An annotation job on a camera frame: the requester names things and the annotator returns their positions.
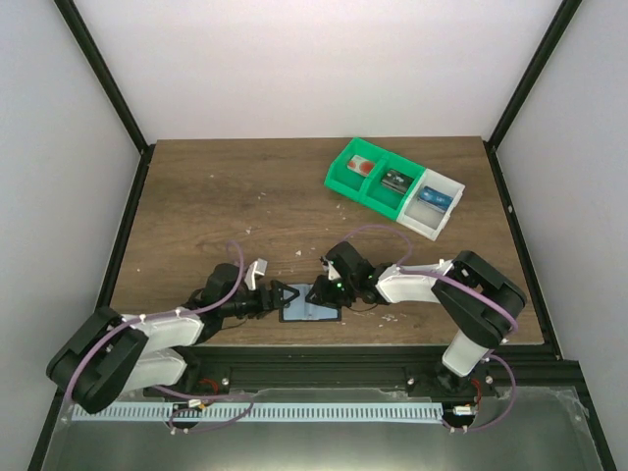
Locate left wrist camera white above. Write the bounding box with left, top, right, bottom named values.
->
left=244, top=258, right=268, bottom=290

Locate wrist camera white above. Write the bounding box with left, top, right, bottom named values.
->
left=244, top=258, right=268, bottom=290
left=320, top=256, right=341, bottom=281

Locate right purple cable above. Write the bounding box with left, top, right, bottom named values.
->
left=333, top=224, right=520, bottom=433

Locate blue vip card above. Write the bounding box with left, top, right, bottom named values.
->
left=417, top=185, right=453, bottom=210

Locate purple cable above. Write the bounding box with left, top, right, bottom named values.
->
left=333, top=224, right=520, bottom=433
left=63, top=239, right=256, bottom=406

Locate black aluminium front rail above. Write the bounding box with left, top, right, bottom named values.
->
left=173, top=345, right=585, bottom=400

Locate light blue slotted cable duct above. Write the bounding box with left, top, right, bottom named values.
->
left=72, top=402, right=444, bottom=424

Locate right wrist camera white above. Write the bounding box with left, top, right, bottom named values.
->
left=320, top=256, right=341, bottom=281

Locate black frame post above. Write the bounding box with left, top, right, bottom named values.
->
left=52, top=0, right=151, bottom=153
left=483, top=0, right=583, bottom=148

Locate green bin left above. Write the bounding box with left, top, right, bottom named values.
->
left=324, top=137, right=388, bottom=202

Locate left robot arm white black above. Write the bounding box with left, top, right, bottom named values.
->
left=46, top=259, right=299, bottom=413

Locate red white card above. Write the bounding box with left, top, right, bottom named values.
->
left=347, top=155, right=375, bottom=177

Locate black card holder wallet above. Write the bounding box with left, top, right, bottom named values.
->
left=279, top=284, right=341, bottom=323

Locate black card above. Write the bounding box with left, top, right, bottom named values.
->
left=381, top=169, right=413, bottom=194

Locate right black frame post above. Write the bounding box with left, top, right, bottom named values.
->
left=483, top=0, right=583, bottom=148

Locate green bin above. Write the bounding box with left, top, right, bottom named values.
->
left=362, top=152, right=426, bottom=220
left=324, top=137, right=388, bottom=202

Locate green bin middle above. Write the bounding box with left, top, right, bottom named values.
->
left=362, top=152, right=426, bottom=220

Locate white bin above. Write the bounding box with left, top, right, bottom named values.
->
left=396, top=169, right=465, bottom=240

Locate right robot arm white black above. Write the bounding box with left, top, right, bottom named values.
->
left=305, top=241, right=527, bottom=393

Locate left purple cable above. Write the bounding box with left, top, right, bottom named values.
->
left=63, top=239, right=256, bottom=406

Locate left black frame post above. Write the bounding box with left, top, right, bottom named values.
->
left=52, top=0, right=151, bottom=153

